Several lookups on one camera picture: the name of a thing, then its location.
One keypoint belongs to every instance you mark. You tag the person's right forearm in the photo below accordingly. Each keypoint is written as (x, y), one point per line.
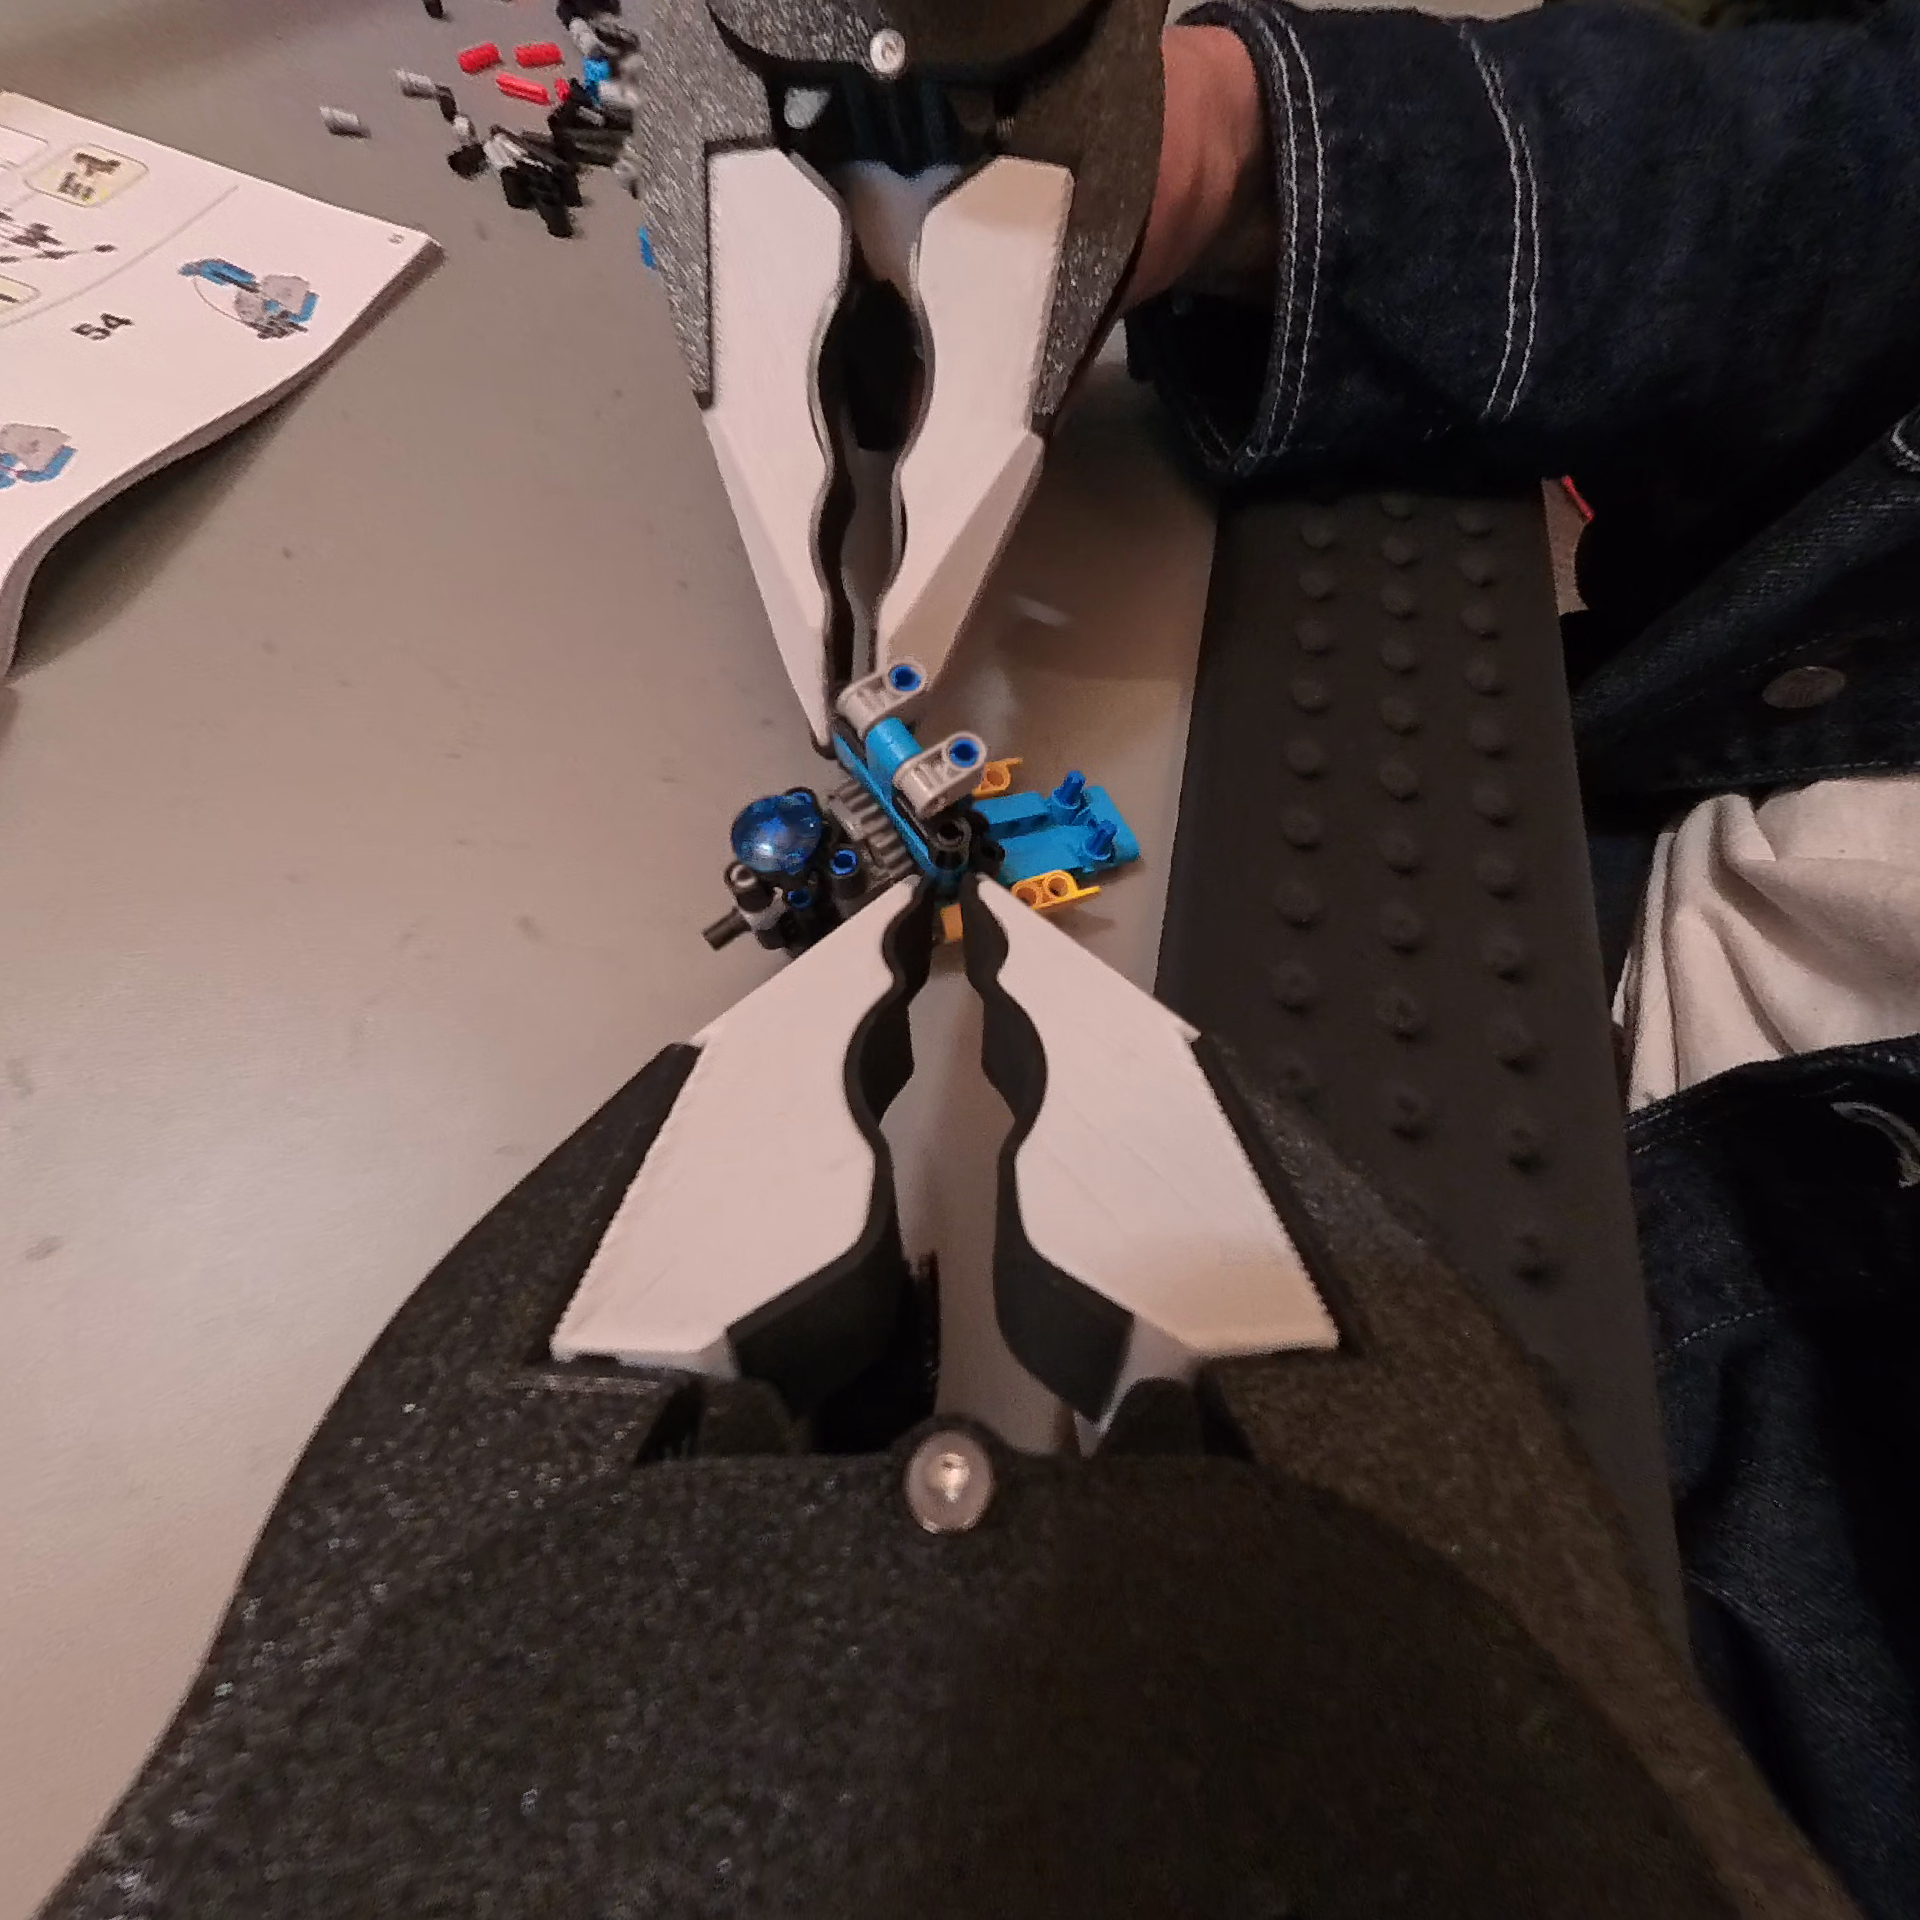
(1562, 241)

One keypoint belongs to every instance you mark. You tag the black studded mat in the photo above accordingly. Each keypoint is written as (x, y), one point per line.
(1379, 988)

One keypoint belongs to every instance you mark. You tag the person's right hand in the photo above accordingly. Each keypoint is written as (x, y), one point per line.
(1200, 167)

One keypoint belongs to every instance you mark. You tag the black gear brick assembly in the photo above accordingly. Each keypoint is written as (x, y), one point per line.
(812, 855)

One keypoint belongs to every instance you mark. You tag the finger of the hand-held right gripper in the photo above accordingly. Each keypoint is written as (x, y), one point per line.
(768, 390)
(975, 390)

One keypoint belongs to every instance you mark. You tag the person's white shirt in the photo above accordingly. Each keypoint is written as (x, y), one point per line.
(1773, 947)

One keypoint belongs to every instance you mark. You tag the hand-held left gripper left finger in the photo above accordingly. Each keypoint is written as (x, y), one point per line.
(724, 1198)

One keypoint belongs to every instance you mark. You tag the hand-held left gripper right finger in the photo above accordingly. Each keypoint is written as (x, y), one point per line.
(1169, 1198)

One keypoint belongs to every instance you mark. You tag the pile of small brick parts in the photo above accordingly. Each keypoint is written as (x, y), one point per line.
(541, 120)

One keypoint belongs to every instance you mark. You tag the grey desk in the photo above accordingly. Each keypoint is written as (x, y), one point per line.
(359, 988)

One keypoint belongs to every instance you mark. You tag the blue yellow brick assembly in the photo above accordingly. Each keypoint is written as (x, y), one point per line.
(1056, 827)

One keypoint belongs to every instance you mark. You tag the person's denim jacket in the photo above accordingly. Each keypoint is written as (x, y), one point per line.
(1803, 1440)

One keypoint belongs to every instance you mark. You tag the building instruction booklet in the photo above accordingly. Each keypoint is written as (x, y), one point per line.
(150, 361)

